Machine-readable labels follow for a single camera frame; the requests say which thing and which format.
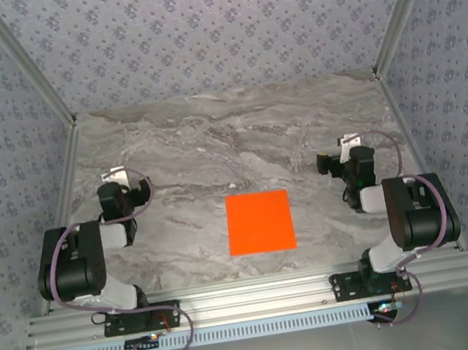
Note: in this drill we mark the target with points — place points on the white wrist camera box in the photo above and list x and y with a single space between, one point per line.
349 142
114 176

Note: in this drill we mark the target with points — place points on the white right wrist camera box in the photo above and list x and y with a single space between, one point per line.
349 142

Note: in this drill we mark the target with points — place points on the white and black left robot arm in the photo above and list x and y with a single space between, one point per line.
77 273

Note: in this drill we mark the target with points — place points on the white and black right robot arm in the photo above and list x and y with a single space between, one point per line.
421 222

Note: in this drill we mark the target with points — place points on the small black circuit board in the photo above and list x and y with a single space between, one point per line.
384 307
142 343

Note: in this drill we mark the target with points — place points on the aluminium mounting rail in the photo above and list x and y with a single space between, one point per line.
256 297

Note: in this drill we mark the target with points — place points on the aluminium table side rail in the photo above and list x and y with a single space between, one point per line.
63 209
416 156

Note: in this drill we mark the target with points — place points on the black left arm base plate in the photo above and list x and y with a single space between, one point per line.
171 315

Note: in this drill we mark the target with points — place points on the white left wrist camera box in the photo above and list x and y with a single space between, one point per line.
114 176

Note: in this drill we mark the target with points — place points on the orange paper sheet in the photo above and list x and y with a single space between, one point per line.
259 221

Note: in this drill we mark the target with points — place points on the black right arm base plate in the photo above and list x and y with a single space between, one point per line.
343 290

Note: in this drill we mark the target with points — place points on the aluminium corner post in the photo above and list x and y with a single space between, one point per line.
406 4
23 61

